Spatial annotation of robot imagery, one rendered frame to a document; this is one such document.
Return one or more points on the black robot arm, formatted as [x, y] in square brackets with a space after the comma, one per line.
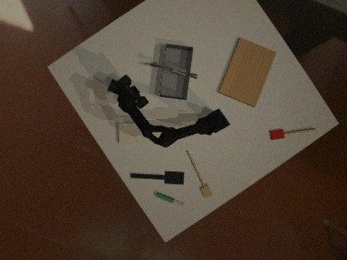
[127, 103]

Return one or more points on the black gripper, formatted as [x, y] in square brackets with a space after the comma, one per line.
[142, 101]

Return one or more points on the brown wooden board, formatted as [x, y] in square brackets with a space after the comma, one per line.
[247, 73]

